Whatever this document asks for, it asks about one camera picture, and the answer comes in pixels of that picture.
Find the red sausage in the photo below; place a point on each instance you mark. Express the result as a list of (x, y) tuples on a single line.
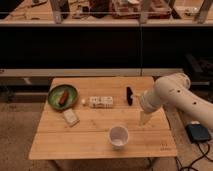
[(63, 98)]

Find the long workbench shelf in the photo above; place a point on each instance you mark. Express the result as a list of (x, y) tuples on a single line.
[(106, 13)]

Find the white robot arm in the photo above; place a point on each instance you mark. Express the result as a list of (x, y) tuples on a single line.
[(174, 89)]

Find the green plate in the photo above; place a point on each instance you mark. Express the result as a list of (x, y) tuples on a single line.
[(55, 94)]

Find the wooden table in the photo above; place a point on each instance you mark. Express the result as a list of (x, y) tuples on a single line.
[(88, 139)]

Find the white plastic bottle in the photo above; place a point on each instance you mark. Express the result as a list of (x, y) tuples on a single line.
[(98, 102)]

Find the black power box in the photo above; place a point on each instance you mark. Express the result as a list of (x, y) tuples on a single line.
[(197, 133)]

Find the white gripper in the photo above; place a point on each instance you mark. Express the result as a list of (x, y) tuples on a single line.
[(150, 103)]

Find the black eraser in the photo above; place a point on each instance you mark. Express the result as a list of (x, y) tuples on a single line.
[(129, 94)]

